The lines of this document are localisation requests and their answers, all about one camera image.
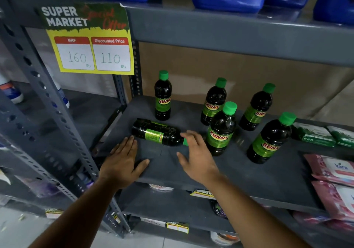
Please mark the green wipes packet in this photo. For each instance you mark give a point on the green wipes packet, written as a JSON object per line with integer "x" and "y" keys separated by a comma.
{"x": 343, "y": 137}
{"x": 315, "y": 135}

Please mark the small yellow price label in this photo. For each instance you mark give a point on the small yellow price label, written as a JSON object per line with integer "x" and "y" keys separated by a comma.
{"x": 202, "y": 194}
{"x": 177, "y": 227}
{"x": 54, "y": 213}

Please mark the group of dark green-capped bottles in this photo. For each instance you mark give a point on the group of dark green-capped bottles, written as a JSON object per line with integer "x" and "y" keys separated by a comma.
{"x": 221, "y": 130}

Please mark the person's right hand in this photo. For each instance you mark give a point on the person's right hand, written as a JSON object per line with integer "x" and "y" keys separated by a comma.
{"x": 200, "y": 162}

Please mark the yellow green price sign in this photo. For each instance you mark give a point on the yellow green price sign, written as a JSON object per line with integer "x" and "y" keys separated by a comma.
{"x": 91, "y": 43}

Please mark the dark liquid bottle green label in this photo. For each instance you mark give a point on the dark liquid bottle green label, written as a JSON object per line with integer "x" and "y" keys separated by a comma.
{"x": 155, "y": 134}

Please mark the person's right forearm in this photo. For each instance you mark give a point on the person's right forearm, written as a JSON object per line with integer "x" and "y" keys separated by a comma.
{"x": 249, "y": 217}

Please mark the white bottle red blue label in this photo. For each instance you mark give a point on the white bottle red blue label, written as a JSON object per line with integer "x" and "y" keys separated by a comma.
{"x": 11, "y": 91}

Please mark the grey perforated metal rack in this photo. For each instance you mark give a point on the grey perforated metal rack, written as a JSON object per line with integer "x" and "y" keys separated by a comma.
{"x": 41, "y": 90}

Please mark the person's left middle finger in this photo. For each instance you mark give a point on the person's left middle finger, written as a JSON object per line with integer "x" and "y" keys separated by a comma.
{"x": 127, "y": 147}

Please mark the grey metal shelf rack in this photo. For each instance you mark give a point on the grey metal shelf rack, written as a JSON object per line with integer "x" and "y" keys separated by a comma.
{"x": 249, "y": 37}

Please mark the person's left thumb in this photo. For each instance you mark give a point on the person's left thumb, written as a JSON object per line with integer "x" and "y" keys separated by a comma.
{"x": 142, "y": 167}

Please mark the purple dark packet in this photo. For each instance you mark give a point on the purple dark packet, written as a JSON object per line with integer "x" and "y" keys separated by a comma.
{"x": 219, "y": 209}

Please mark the brown cardboard back panel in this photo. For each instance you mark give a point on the brown cardboard back panel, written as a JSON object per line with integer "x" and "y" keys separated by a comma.
{"x": 193, "y": 68}

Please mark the person's left little finger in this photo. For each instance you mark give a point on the person's left little finger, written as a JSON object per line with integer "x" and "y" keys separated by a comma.
{"x": 113, "y": 154}

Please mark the person's right thumb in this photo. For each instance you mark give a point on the person's right thumb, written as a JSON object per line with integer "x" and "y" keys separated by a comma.
{"x": 184, "y": 162}

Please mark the white orange jar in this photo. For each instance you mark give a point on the white orange jar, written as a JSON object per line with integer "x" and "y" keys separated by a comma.
{"x": 224, "y": 239}

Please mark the white jar lid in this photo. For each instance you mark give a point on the white jar lid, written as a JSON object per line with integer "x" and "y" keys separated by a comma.
{"x": 161, "y": 187}

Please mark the person's left hand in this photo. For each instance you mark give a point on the person's left hand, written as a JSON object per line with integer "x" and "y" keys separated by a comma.
{"x": 120, "y": 164}

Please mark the person's left forearm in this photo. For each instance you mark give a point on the person's left forearm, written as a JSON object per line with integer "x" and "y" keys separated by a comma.
{"x": 83, "y": 217}

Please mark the pink wipes packet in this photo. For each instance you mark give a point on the pink wipes packet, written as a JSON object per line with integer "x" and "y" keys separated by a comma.
{"x": 329, "y": 170}
{"x": 334, "y": 198}
{"x": 312, "y": 218}

